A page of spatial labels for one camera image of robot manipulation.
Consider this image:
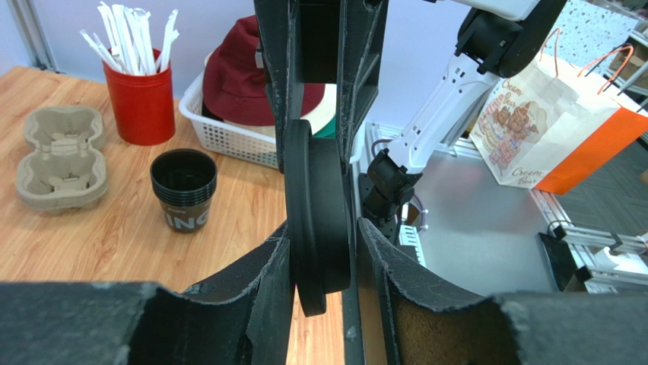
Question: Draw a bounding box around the red cup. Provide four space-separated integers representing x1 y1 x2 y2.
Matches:
103 63 176 146

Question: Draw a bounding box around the black plastic cup lid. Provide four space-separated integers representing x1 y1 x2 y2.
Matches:
284 120 351 316

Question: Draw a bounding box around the aluminium frame parts right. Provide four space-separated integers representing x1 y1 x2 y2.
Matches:
531 190 647 294

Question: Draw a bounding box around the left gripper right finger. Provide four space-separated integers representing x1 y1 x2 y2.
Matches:
357 218 647 364

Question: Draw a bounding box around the maroon bucket hat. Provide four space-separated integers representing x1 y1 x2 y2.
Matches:
202 15 336 138

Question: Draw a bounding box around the black coffee cup right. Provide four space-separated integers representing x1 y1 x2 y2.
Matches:
150 148 218 233

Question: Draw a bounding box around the right aluminium frame post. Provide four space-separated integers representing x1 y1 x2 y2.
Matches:
5 0 59 73

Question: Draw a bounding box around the green cloth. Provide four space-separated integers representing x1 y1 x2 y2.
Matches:
314 118 336 138

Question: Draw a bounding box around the bottom pulp cup carrier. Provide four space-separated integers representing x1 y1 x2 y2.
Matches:
15 106 109 214

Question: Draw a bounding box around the printed orange paper bag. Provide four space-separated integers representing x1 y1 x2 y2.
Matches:
470 52 647 195

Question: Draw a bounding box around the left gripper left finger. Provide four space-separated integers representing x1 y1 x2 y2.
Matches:
1 225 294 364

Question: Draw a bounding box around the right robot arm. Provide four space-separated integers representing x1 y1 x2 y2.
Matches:
254 1 564 243

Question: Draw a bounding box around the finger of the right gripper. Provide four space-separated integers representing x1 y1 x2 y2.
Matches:
254 0 303 173
336 1 389 174

